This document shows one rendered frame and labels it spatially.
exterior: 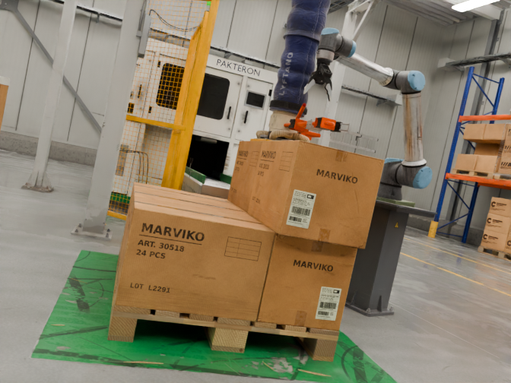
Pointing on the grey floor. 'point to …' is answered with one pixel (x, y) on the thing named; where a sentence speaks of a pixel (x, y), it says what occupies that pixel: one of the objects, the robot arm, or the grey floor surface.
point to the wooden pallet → (220, 329)
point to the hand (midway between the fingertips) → (317, 98)
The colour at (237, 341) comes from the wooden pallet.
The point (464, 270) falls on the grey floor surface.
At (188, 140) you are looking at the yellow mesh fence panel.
